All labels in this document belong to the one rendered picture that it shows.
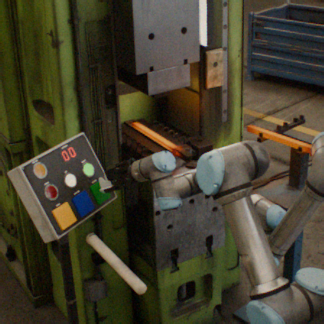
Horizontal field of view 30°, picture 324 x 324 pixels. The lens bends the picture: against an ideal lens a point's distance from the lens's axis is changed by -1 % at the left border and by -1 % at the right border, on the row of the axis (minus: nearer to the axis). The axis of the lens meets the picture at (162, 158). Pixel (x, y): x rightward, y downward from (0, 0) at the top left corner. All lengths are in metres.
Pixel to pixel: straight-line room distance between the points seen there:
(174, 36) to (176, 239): 0.89
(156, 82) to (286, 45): 3.94
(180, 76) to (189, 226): 0.68
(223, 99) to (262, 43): 3.59
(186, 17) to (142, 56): 0.24
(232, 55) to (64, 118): 0.85
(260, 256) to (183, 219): 1.06
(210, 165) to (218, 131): 1.25
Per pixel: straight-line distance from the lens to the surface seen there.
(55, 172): 2.20
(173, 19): 2.44
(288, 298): 1.71
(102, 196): 2.30
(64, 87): 2.44
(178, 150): 2.59
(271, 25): 6.37
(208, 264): 2.95
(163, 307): 2.93
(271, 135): 2.68
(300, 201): 2.00
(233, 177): 1.68
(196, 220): 2.76
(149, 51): 2.41
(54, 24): 2.38
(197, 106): 2.83
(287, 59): 6.35
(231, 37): 2.82
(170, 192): 2.05
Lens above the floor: 2.10
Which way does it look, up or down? 26 degrees down
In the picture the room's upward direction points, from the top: 2 degrees counter-clockwise
